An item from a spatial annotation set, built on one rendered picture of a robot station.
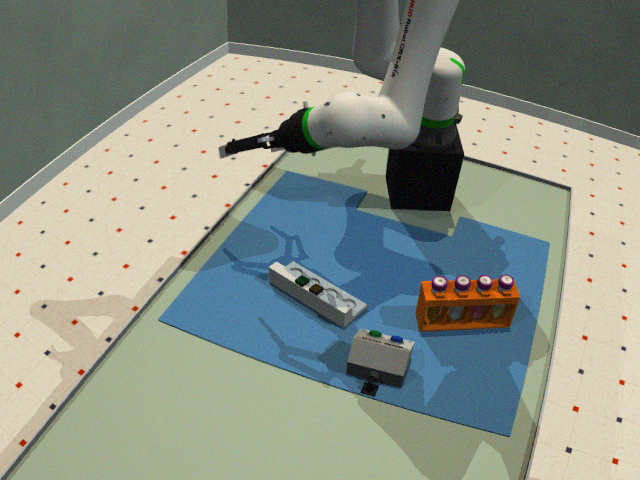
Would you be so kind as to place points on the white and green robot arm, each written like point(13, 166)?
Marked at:
point(345, 118)

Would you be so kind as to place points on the blue flat mat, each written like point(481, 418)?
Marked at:
point(471, 377)

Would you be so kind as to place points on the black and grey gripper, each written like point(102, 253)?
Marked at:
point(277, 139)

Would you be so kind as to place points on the purple screw cap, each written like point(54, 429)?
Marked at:
point(462, 283)
point(439, 283)
point(506, 282)
point(484, 282)

